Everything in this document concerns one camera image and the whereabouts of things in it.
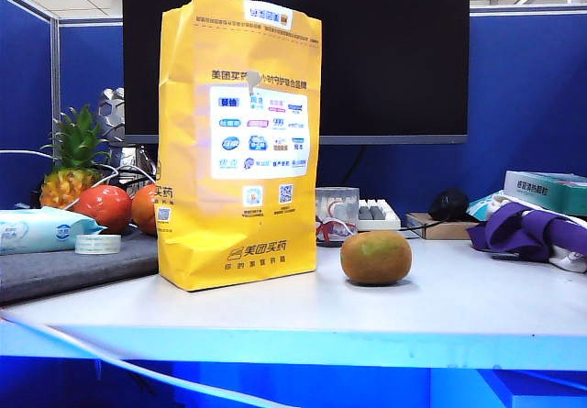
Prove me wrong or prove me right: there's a yellow paper bag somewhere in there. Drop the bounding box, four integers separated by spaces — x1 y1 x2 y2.
155 0 323 292

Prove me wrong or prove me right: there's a kiwifruit with green patch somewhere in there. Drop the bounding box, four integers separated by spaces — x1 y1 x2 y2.
339 229 414 287

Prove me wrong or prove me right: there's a clear plastic box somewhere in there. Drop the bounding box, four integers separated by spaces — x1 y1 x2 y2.
315 186 361 248

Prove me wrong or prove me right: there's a white grey keyboard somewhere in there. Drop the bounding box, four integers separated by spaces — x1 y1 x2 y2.
357 198 403 232

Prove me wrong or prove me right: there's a flat brown cardboard box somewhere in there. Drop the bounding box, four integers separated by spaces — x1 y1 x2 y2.
404 212 482 240

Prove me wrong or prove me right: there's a red-orange round fruit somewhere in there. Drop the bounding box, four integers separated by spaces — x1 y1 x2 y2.
130 183 160 237
72 184 133 236

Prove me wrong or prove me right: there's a black computer mouse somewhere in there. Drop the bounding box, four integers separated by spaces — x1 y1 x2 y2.
428 187 471 222

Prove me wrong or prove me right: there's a black computer monitor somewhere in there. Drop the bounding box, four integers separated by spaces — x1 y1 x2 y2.
121 0 471 146

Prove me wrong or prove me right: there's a blue white packet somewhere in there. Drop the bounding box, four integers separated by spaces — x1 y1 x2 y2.
466 190 510 222

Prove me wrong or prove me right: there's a silver faceted figurine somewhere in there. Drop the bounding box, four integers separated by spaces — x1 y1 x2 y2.
94 86 157 176

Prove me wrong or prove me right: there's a clear adhesive tape roll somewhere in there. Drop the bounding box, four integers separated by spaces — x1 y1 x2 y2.
73 233 123 256

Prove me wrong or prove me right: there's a pineapple with green crown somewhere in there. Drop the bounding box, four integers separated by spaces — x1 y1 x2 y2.
39 104 113 210

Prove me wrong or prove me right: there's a grey felt mat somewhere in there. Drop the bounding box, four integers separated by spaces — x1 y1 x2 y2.
0 226 161 306

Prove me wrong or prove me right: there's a purple cloth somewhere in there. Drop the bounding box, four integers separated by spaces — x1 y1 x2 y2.
466 201 587 264

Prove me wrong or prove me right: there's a teal white medicine box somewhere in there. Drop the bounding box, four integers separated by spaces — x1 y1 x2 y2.
503 170 587 217

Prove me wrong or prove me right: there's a blue white wet wipes pack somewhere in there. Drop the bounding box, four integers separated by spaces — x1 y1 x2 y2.
0 205 106 257

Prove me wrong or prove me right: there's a thick white cable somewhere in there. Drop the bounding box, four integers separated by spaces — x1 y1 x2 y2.
0 312 297 408

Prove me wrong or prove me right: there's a grey metal partition post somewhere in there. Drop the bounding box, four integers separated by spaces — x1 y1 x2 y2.
49 16 62 161

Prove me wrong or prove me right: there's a thin white cable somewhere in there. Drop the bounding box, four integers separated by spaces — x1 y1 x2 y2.
0 149 157 209

